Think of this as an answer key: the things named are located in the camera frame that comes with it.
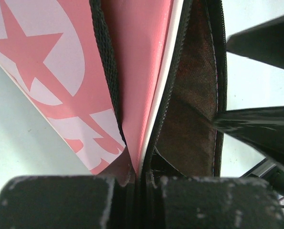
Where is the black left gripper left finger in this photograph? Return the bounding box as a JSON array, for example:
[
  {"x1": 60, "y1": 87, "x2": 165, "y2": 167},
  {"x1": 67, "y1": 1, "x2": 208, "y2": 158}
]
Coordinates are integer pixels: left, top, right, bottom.
[{"x1": 0, "y1": 167, "x2": 138, "y2": 229}]

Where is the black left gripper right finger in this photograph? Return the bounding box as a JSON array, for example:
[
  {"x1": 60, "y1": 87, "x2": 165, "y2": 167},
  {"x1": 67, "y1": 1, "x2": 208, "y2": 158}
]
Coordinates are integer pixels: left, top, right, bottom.
[{"x1": 144, "y1": 169, "x2": 284, "y2": 229}]

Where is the pink racket bag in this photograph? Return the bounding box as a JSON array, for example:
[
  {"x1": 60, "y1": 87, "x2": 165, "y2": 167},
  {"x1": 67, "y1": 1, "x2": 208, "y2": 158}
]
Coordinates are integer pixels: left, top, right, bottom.
[{"x1": 0, "y1": 0, "x2": 229, "y2": 187}]

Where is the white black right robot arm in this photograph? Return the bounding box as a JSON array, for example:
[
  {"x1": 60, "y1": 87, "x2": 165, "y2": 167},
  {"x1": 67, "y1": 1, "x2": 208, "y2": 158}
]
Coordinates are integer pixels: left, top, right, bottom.
[{"x1": 214, "y1": 15, "x2": 284, "y2": 196}]

